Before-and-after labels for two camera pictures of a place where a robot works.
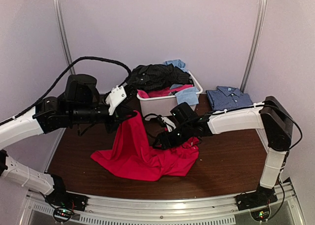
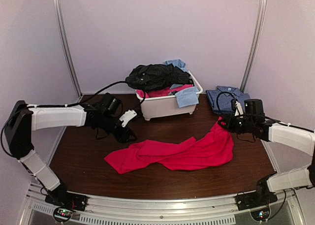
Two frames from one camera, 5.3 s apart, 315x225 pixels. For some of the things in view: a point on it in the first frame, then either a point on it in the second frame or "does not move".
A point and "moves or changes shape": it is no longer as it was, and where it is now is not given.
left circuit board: x=62 y=215 does not move
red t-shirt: x=137 y=155 moves or changes shape
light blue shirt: x=187 y=97 does not move
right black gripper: x=167 y=142 to x=229 y=125
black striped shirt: x=153 y=77 does not move
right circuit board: x=261 y=215 does not move
